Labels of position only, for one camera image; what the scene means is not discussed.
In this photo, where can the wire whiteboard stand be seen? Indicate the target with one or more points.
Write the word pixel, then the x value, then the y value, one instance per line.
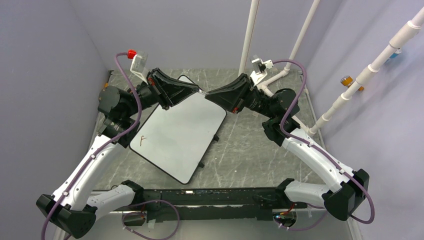
pixel 215 139

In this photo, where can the orange yellow wall fitting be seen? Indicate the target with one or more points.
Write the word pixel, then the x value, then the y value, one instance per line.
pixel 347 81

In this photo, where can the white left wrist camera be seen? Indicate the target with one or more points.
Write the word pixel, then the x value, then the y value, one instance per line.
pixel 138 64

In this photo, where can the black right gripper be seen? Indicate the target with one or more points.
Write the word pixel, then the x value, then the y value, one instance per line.
pixel 234 96

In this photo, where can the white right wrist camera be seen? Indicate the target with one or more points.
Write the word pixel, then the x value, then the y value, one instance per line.
pixel 260 68

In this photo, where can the white PVC pipe frame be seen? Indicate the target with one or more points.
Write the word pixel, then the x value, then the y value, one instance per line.
pixel 275 30

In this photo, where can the white diagonal PVC pipe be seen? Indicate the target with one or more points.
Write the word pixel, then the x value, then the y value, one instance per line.
pixel 405 33

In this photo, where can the blue wall fitting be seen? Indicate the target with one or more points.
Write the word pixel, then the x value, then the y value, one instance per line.
pixel 396 53

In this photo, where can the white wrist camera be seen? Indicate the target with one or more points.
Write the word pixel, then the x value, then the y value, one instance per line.
pixel 260 68
pixel 138 64

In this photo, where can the white framed whiteboard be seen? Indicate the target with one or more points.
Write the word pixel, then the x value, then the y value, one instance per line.
pixel 175 140

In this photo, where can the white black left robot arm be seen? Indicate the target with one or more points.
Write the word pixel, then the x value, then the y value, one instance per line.
pixel 71 207

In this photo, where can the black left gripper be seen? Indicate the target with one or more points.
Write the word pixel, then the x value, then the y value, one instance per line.
pixel 175 90

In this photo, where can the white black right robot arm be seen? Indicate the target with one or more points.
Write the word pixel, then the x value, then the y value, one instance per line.
pixel 343 190

